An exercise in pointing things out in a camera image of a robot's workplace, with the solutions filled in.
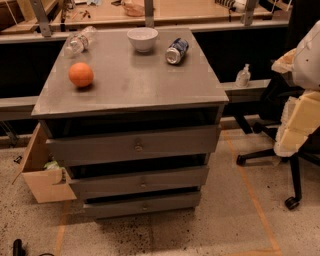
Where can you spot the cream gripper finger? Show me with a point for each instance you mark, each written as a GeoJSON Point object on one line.
{"type": "Point", "coordinates": [284, 63]}

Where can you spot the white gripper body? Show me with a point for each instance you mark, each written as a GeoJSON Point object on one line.
{"type": "Point", "coordinates": [308, 63]}

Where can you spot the orange fruit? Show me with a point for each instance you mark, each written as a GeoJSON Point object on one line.
{"type": "Point", "coordinates": [81, 74]}

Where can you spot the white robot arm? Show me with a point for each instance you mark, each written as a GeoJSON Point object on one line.
{"type": "Point", "coordinates": [306, 65]}

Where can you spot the black office chair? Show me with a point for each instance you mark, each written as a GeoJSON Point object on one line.
{"type": "Point", "coordinates": [308, 151]}

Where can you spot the hand sanitizer pump bottle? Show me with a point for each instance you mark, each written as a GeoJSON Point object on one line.
{"type": "Point", "coordinates": [243, 77]}

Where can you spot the blue soda can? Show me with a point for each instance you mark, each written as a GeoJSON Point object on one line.
{"type": "Point", "coordinates": [176, 51]}

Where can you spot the top grey drawer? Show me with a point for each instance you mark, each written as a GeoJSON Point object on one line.
{"type": "Point", "coordinates": [117, 147]}

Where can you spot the grey drawer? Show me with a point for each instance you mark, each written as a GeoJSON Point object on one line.
{"type": "Point", "coordinates": [143, 205]}
{"type": "Point", "coordinates": [139, 182]}
{"type": "Point", "coordinates": [117, 147]}

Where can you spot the middle grey drawer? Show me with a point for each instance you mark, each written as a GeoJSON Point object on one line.
{"type": "Point", "coordinates": [139, 182]}

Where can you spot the bottom grey drawer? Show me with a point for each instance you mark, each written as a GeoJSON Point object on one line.
{"type": "Point", "coordinates": [143, 205]}

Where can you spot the white bowl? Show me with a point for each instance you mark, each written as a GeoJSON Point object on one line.
{"type": "Point", "coordinates": [142, 38]}

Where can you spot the grey drawer cabinet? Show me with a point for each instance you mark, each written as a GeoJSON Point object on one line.
{"type": "Point", "coordinates": [131, 92]}

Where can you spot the clear plastic water bottle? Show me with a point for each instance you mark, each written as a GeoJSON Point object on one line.
{"type": "Point", "coordinates": [80, 41]}

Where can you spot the cardboard box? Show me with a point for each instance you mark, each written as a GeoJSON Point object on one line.
{"type": "Point", "coordinates": [47, 181]}

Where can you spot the wooden workbench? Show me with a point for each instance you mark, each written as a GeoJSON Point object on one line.
{"type": "Point", "coordinates": [49, 16]}

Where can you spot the black object on floor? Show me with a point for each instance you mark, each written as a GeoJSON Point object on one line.
{"type": "Point", "coordinates": [17, 248]}

